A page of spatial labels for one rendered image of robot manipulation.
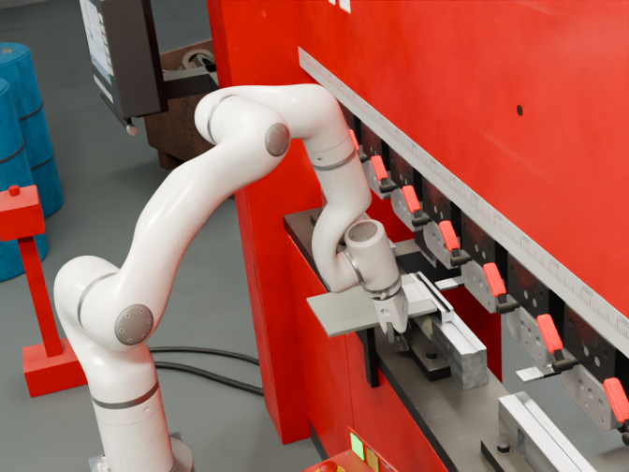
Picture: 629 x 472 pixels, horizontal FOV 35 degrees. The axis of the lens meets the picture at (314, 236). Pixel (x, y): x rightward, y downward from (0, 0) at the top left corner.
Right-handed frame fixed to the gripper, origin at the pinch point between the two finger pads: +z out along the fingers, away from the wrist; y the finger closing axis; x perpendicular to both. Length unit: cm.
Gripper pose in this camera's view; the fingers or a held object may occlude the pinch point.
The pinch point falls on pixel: (401, 334)
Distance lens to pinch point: 222.1
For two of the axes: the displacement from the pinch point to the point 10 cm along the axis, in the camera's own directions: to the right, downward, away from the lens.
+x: -9.4, 1.3, 3.1
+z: 3.0, 7.3, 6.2
